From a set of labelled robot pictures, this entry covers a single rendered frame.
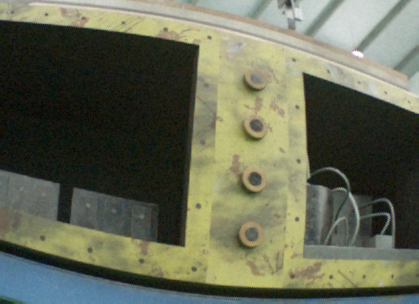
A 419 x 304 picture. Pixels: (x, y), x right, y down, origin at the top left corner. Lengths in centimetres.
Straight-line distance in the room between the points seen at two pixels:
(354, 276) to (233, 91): 50
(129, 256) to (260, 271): 26
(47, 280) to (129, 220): 35
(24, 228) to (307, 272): 59
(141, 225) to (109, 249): 26
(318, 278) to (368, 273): 15
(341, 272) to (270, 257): 19
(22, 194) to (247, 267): 53
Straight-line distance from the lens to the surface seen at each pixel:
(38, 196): 132
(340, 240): 158
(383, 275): 133
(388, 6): 1336
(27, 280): 109
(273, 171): 124
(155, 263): 111
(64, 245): 108
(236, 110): 127
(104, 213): 133
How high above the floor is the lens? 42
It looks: 25 degrees up
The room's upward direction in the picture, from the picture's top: 4 degrees clockwise
